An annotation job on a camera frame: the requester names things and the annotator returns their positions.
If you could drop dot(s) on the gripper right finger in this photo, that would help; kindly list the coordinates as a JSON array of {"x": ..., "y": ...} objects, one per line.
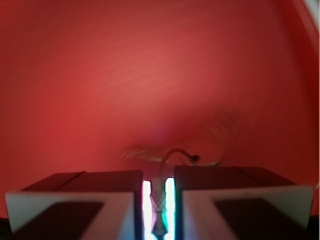
[{"x": 240, "y": 203}]

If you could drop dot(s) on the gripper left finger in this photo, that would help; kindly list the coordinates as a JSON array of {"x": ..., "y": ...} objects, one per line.
[{"x": 78, "y": 206}]

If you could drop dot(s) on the silver keys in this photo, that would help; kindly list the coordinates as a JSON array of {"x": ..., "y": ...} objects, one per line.
[{"x": 158, "y": 184}]

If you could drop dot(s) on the orange plastic tray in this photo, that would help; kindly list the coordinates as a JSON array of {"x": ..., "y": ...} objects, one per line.
[{"x": 81, "y": 81}]

